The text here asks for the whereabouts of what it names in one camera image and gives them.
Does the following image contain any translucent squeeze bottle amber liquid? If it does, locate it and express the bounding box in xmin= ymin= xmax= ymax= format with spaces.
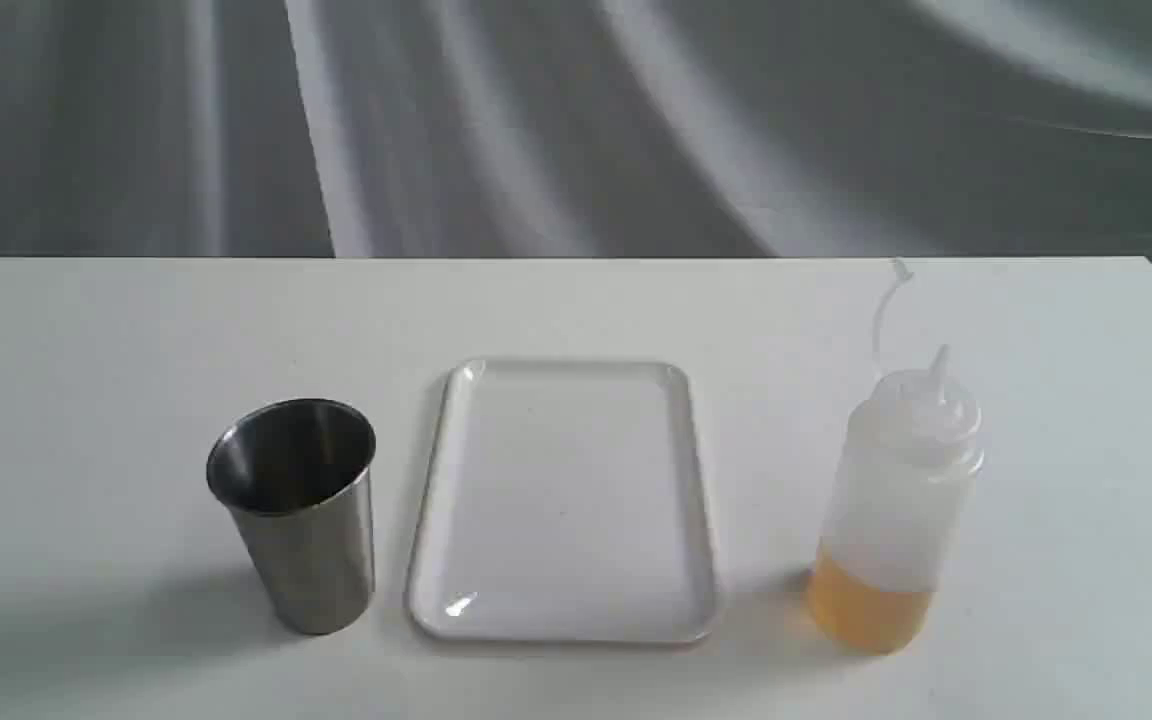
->
xmin=805 ymin=258 xmax=986 ymax=655

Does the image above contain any grey fabric backdrop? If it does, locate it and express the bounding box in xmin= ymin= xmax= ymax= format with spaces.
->
xmin=0 ymin=1 xmax=1152 ymax=263

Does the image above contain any white rectangular plastic tray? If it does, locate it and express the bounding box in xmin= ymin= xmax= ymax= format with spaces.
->
xmin=404 ymin=356 xmax=721 ymax=647

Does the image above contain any stainless steel cup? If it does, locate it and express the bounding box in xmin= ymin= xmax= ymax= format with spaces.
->
xmin=205 ymin=397 xmax=378 ymax=635

